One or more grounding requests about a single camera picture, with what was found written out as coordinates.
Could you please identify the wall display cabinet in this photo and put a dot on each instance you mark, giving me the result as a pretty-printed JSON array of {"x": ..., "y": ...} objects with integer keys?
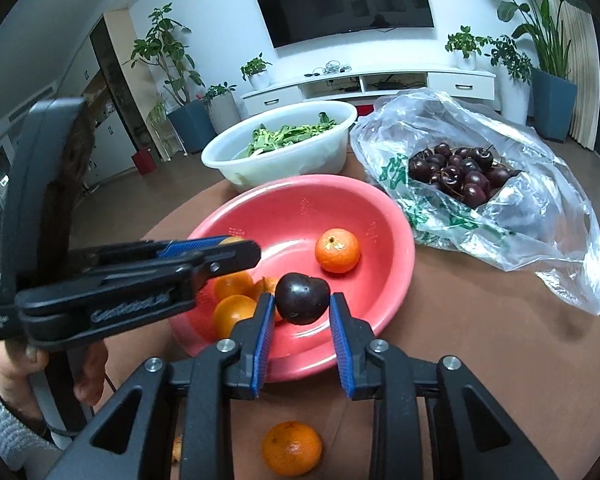
[{"x": 115, "y": 85}]

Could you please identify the red floor bin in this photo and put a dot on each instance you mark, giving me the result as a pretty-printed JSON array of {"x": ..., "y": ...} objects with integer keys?
[{"x": 144, "y": 162}]

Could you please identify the person's left hand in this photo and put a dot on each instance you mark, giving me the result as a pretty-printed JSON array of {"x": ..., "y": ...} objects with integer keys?
[{"x": 92, "y": 375}]

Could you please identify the pile of dark cherries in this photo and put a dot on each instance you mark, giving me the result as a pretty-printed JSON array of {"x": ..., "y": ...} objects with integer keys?
[{"x": 460, "y": 175}]

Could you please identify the leafy green vegetables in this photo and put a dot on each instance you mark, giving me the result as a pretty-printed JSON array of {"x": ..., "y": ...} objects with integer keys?
[{"x": 280, "y": 137}]

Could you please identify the broad-leaf plant blue pot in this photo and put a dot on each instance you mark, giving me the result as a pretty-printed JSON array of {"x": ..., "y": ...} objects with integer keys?
[{"x": 555, "y": 105}]

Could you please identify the white plastic basin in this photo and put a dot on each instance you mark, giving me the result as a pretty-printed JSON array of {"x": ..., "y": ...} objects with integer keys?
[{"x": 280, "y": 165}]

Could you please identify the brown longan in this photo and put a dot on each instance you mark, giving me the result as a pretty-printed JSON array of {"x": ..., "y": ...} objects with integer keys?
[
  {"x": 232, "y": 240},
  {"x": 178, "y": 447}
]

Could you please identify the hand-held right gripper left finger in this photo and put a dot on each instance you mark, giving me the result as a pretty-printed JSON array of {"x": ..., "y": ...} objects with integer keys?
[{"x": 262, "y": 345}]

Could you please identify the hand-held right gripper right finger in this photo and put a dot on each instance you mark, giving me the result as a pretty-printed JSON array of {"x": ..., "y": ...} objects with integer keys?
[{"x": 341, "y": 345}]

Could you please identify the small plant ribbed white pot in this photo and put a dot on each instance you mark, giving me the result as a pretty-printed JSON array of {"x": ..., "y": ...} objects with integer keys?
[{"x": 225, "y": 112}]

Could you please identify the white television cabinet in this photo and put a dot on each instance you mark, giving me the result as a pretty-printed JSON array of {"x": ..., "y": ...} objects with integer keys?
[{"x": 460, "y": 85}]

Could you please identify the wall-mounted black television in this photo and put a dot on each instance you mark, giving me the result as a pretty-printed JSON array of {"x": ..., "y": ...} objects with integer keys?
[{"x": 345, "y": 0}]

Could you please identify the beige curtain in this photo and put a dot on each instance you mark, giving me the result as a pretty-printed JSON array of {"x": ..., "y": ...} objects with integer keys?
[{"x": 587, "y": 110}]

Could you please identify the person's left forearm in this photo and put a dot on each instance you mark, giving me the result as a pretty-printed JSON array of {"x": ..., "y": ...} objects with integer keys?
[{"x": 5, "y": 420}]

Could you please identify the dark purple plum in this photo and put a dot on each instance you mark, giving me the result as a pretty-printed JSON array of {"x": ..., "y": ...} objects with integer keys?
[{"x": 301, "y": 298}]

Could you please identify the bushy plant tall white pot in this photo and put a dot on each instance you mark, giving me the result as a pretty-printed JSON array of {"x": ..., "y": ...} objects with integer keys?
[{"x": 512, "y": 95}]

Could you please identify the clear plastic bag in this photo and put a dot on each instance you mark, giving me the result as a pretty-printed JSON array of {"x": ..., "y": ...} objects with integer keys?
[{"x": 530, "y": 240}]

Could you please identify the red box under cabinet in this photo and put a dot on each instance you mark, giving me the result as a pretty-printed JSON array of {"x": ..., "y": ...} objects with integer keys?
[{"x": 364, "y": 110}]

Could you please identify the red plastic basin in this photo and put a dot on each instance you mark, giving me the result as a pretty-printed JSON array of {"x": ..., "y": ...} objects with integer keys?
[{"x": 290, "y": 220}]

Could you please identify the tall leafy plant blue pot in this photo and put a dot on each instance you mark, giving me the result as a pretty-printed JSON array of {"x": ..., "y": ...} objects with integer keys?
[{"x": 192, "y": 127}]

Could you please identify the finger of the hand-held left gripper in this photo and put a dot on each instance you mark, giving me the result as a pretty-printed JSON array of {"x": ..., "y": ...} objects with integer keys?
[
  {"x": 195, "y": 246},
  {"x": 230, "y": 260}
]

